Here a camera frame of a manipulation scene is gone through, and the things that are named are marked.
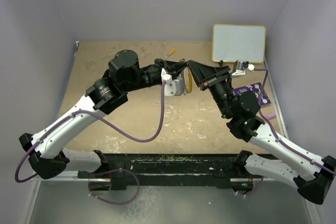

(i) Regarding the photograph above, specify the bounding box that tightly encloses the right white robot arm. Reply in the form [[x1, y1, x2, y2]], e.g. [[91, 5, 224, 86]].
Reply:
[[187, 60, 335, 205]]

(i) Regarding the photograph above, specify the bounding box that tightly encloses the purple booklet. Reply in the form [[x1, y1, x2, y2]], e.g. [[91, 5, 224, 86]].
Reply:
[[233, 82, 271, 106]]

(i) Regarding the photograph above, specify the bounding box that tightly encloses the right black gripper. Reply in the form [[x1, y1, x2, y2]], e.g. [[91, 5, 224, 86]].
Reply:
[[187, 60, 234, 119]]

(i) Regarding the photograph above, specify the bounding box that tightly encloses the pink eraser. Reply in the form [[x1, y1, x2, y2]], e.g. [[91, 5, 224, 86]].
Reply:
[[265, 113, 276, 120]]

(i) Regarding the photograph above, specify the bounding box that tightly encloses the white yellow marker pen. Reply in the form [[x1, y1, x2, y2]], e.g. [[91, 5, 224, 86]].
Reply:
[[163, 49, 175, 60]]

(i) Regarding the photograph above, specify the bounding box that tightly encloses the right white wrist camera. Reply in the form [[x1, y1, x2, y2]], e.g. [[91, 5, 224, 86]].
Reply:
[[231, 60, 255, 78]]

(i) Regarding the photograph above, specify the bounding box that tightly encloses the small whiteboard yellow frame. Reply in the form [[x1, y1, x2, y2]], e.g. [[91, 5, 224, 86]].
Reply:
[[212, 24, 267, 63]]

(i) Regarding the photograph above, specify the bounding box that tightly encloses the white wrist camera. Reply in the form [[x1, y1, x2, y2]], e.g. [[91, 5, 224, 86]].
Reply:
[[161, 68, 185, 97], [231, 60, 255, 78]]

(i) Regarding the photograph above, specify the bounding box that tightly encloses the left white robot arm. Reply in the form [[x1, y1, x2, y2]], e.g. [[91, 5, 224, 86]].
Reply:
[[19, 49, 187, 179]]

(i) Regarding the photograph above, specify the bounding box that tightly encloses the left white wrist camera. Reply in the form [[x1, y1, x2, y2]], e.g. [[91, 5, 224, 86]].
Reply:
[[161, 68, 185, 97]]

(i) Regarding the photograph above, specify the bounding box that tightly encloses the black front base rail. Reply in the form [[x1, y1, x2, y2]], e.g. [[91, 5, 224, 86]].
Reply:
[[76, 150, 263, 190]]

